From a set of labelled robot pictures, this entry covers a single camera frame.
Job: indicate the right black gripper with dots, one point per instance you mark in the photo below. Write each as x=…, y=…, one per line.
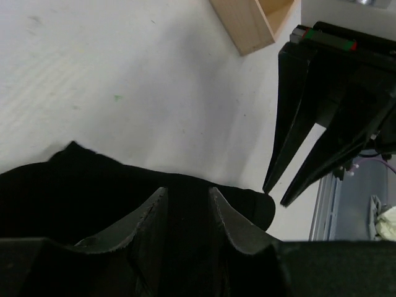
x=342, y=80

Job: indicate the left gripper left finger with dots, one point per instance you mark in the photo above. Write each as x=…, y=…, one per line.
x=124, y=259

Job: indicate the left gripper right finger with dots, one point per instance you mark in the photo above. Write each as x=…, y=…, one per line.
x=249, y=262

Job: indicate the black garment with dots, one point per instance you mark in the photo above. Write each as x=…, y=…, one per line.
x=79, y=192

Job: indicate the wooden compartment organizer box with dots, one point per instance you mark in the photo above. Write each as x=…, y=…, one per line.
x=253, y=24

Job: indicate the aluminium mounting rail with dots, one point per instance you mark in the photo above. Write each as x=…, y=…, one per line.
x=324, y=219

